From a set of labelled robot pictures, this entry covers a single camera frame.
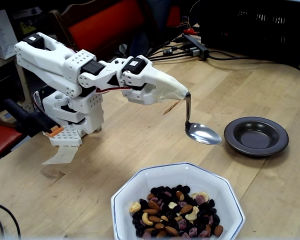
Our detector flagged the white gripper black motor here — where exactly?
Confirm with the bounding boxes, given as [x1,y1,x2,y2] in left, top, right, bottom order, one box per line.
[116,55,171,106]

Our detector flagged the bent metal spoon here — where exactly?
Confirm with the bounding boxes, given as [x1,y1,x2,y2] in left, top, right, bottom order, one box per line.
[184,91,223,146]

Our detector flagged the nuts and dried fruit mix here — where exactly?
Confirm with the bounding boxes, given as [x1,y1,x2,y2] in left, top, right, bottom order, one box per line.
[128,184,225,240]

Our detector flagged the white octagonal bowl blue rim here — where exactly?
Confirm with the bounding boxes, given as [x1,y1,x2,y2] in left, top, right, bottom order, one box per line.
[110,161,247,240]

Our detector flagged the dark brown plate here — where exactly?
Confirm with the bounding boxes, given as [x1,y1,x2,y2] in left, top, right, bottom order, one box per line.
[223,116,290,158]

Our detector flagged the beige masking tape wrap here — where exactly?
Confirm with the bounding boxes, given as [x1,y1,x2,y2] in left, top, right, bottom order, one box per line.
[153,71,189,104]

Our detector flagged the dark blue fabric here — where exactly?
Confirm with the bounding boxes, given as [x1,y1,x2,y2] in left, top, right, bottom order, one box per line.
[129,0,176,60]

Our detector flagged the grey USB hub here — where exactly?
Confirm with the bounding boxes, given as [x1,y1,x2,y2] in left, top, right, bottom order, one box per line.
[181,33,210,62]

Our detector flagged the red cushioned wooden chair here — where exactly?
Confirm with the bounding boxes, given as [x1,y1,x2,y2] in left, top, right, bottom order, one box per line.
[48,0,147,60]

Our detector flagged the beige tape sheet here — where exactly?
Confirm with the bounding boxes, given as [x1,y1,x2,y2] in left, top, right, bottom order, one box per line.
[41,145,79,166]

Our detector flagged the black plastic crate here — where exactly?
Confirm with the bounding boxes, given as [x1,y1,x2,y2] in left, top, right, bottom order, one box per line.
[199,0,300,63]

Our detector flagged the black clamp orange pad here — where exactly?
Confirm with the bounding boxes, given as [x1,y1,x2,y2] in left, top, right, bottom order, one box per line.
[4,98,65,138]

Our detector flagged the light wooden shelf unit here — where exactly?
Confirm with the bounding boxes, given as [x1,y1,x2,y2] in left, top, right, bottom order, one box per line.
[0,56,30,121]

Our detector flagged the yellow green package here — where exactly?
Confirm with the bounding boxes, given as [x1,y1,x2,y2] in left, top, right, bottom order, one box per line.
[19,21,38,35]

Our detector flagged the white cardboard box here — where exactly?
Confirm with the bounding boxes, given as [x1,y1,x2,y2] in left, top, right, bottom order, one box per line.
[0,9,19,60]

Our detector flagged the red seat cushion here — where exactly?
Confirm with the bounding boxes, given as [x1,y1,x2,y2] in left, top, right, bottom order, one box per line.
[0,120,23,166]

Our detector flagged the black USB cable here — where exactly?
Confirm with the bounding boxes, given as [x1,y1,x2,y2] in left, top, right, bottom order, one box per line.
[146,36,185,56]
[146,43,192,60]
[149,49,194,63]

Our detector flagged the red yellow clip wires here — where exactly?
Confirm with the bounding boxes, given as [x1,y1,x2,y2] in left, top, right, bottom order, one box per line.
[179,15,200,35]

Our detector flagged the black looped cable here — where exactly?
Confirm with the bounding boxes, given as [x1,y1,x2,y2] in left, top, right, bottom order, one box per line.
[0,200,22,240]

